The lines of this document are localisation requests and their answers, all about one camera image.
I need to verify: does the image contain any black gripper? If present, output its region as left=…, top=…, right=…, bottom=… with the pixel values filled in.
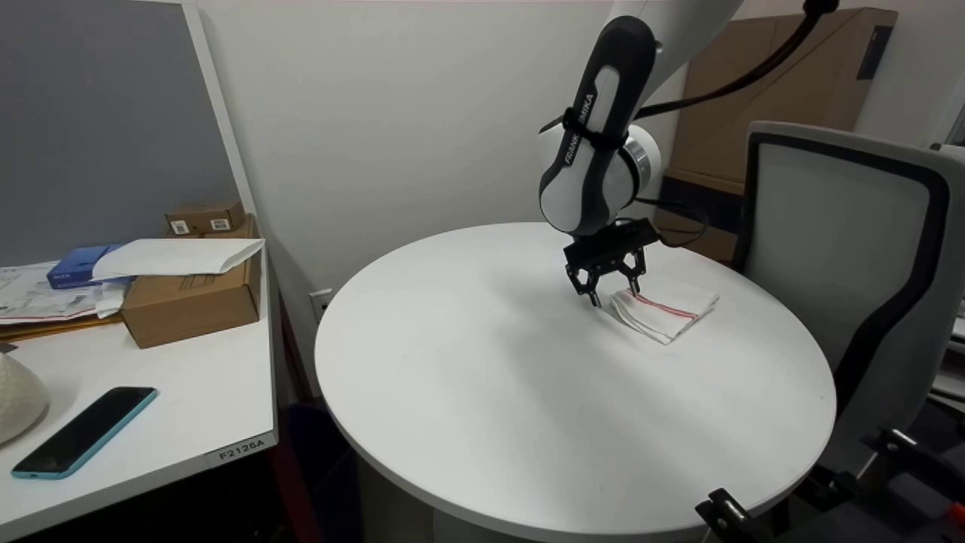
left=565, top=219, right=657, bottom=308

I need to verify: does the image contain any white red-striped tea towel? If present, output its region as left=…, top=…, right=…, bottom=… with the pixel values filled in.
left=611, top=291, right=718, bottom=343

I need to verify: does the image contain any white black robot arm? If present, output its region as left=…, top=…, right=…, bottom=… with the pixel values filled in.
left=538, top=0, right=742, bottom=306

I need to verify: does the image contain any grey mesh office chair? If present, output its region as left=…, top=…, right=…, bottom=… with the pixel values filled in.
left=736, top=121, right=965, bottom=474

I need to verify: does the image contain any large flat cardboard box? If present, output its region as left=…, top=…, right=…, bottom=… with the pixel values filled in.
left=664, top=7, right=895, bottom=262

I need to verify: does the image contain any small cardboard box behind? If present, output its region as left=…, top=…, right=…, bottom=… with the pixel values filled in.
left=165, top=202, right=256, bottom=240

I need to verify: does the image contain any white envelope paper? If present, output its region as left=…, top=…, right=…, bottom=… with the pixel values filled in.
left=91, top=240, right=262, bottom=280

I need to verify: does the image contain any brown cardboard box on desk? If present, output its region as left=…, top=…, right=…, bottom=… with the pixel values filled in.
left=120, top=262, right=261, bottom=347

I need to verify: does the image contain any blue-cased smartphone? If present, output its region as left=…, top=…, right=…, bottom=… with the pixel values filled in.
left=12, top=387, right=158, bottom=481

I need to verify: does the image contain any grey partition panel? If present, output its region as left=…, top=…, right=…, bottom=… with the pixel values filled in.
left=0, top=0, right=255, bottom=262

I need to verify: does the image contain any blue box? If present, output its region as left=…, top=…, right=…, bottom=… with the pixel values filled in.
left=49, top=245, right=111, bottom=291

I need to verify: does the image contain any stack of papers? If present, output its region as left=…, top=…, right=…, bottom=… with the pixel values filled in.
left=0, top=262, right=126, bottom=326

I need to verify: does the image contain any beige rounded object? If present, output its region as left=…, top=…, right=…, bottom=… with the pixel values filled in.
left=0, top=354, right=49, bottom=448

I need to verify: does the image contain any black clamp mount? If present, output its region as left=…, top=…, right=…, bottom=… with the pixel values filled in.
left=697, top=429, right=965, bottom=543

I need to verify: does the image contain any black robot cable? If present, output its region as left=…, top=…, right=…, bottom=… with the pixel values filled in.
left=634, top=0, right=841, bottom=121

